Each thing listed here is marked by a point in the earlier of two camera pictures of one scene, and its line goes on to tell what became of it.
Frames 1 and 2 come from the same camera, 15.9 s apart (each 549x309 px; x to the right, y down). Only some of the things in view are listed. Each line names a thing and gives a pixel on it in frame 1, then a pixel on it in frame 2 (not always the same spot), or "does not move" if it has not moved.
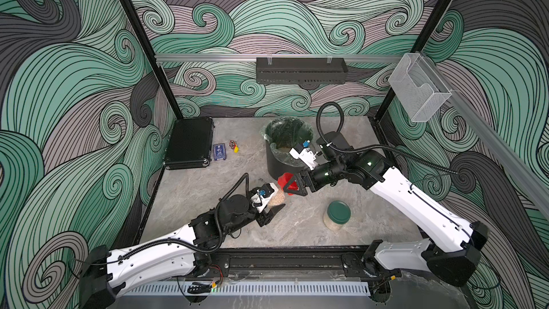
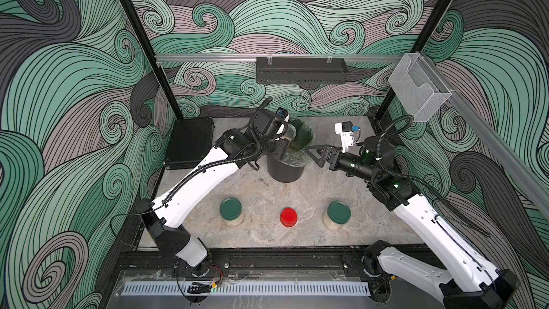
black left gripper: (262, 219) to (279, 147)
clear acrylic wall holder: (418, 88) does not move
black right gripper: (307, 174) to (330, 151)
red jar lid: (283, 179) to (288, 217)
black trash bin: (277, 167) does not move
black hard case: (189, 144) does not move
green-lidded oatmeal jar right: (337, 214) does not move
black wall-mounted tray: (301, 71) does not move
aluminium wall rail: (274, 56) does not move
